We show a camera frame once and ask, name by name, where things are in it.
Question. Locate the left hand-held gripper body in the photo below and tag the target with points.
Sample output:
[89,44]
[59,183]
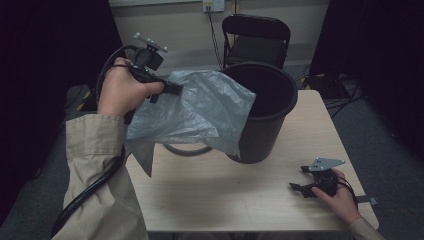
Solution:
[146,60]

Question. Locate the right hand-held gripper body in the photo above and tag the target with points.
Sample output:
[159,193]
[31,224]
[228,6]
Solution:
[326,181]

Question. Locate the grey plastic trash bag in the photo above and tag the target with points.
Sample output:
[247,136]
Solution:
[200,110]

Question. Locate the dark grey trash bin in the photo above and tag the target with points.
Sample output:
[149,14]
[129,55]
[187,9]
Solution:
[266,133]

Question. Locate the person's right hand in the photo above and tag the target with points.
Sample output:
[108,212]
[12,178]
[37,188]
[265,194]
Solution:
[343,203]

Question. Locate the person's left hand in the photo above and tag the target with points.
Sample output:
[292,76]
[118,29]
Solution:
[121,91]

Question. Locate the grey tape strip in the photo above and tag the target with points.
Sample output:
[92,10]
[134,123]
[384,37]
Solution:
[368,200]

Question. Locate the black stand base yellow stripes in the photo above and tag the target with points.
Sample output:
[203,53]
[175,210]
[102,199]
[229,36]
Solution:
[88,103]

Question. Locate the black equipment base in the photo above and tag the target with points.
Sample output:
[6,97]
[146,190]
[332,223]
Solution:
[328,86]

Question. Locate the black folding chair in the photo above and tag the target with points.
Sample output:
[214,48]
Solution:
[255,28]

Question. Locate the black curtain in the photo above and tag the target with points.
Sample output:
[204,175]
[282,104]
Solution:
[40,66]
[383,50]

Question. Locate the grey wall baseboard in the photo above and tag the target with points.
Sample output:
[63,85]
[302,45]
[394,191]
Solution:
[186,60]

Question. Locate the white wall outlet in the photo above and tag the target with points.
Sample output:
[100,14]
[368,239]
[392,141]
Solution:
[214,5]

